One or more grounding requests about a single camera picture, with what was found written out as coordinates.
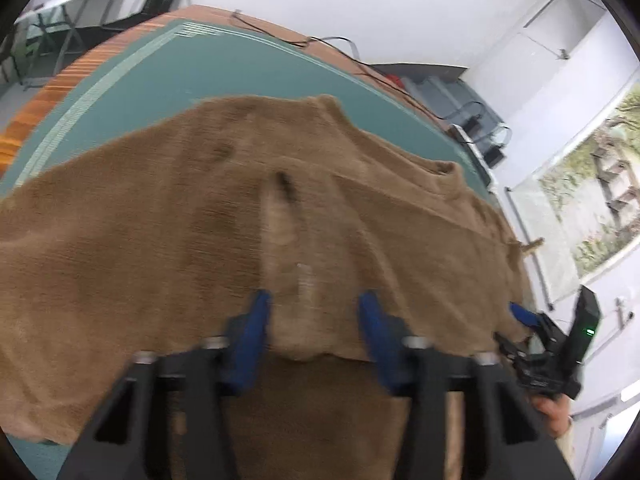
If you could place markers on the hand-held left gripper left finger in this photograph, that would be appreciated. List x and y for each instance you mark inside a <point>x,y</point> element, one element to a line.
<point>200,400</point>

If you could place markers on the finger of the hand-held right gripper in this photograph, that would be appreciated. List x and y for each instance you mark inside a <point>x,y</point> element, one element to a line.
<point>510,345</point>
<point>522,315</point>

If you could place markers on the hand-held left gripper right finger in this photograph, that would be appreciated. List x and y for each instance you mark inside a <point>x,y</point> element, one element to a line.
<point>450,410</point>

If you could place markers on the brown fluffy towel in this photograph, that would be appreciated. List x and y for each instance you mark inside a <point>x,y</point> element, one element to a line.
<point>175,235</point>

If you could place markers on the person's right hand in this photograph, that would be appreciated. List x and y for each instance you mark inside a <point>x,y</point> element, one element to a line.
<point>555,417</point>

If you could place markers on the hanging scroll painting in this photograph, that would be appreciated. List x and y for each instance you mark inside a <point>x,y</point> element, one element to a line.
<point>600,195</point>

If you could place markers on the white power strip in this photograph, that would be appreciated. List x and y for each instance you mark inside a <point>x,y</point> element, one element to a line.
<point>462,135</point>

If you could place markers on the white door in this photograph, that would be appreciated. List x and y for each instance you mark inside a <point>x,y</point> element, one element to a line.
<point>530,70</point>

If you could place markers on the metal door latch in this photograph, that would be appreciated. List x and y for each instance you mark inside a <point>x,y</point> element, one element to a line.
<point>563,54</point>

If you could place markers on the small red object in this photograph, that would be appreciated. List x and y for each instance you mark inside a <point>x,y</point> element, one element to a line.
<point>394,80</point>

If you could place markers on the green woven mat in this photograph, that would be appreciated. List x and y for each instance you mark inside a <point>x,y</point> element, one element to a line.
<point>150,80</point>

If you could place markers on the wooden table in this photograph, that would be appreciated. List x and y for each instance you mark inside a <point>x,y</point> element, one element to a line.
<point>50,90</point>

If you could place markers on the white folding table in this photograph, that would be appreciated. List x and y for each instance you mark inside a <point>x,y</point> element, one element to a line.
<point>75,2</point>

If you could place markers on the wall socket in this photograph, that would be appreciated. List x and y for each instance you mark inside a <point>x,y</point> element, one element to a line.
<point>620,310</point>

